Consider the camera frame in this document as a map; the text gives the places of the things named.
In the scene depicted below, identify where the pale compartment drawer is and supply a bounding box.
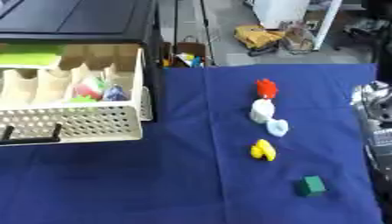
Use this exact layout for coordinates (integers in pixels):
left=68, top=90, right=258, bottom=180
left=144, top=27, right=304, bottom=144
left=0, top=43, right=155, bottom=144

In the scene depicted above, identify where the brown paper bag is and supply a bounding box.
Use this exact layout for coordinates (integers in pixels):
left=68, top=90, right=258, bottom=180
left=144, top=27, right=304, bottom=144
left=160, top=35, right=208, bottom=68

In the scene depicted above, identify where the white cylinder toy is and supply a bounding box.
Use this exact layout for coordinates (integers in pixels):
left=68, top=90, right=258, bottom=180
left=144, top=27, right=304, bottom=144
left=248, top=98, right=277, bottom=124

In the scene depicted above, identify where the red spiky toy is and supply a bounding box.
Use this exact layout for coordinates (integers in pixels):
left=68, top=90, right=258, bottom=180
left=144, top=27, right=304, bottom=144
left=254, top=78, right=281, bottom=100

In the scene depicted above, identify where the yellow duck toy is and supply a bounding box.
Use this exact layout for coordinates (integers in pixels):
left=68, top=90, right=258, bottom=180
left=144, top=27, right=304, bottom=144
left=249, top=138, right=277, bottom=162

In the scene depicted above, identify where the pale blue small toy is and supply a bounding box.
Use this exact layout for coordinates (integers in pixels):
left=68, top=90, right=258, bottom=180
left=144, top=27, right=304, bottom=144
left=264, top=118, right=291, bottom=137

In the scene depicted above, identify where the blue purple small toy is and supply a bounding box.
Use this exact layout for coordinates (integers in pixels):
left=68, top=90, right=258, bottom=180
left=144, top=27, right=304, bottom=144
left=102, top=84, right=129, bottom=102

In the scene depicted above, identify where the black tripod leg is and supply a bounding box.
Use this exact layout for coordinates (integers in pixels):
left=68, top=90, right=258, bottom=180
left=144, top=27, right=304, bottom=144
left=197, top=0, right=218, bottom=67

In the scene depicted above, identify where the yellow toy truck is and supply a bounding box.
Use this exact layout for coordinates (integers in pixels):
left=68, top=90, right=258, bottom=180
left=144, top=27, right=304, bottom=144
left=233, top=24, right=285, bottom=58

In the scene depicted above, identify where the small green toy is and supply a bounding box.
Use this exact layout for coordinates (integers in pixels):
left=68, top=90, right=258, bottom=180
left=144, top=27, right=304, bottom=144
left=67, top=95, right=98, bottom=104

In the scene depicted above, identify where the green block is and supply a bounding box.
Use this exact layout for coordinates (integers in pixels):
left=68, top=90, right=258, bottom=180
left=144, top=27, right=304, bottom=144
left=294, top=175, right=328, bottom=198

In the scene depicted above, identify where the black cabinet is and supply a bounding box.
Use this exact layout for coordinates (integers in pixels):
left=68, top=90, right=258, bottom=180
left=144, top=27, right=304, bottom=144
left=0, top=0, right=165, bottom=123

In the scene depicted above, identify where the green flat sponge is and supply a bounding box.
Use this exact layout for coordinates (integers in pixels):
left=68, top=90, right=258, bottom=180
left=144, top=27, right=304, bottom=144
left=0, top=44, right=67, bottom=67

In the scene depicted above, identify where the wire basket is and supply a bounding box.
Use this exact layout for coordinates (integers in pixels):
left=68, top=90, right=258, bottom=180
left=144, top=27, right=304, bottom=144
left=278, top=21, right=318, bottom=55

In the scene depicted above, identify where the white post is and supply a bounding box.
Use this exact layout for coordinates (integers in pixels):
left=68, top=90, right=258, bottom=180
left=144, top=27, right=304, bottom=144
left=311, top=0, right=345, bottom=52

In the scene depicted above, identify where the black drawer handle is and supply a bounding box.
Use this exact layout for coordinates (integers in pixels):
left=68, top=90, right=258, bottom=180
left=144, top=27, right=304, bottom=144
left=0, top=123, right=65, bottom=146

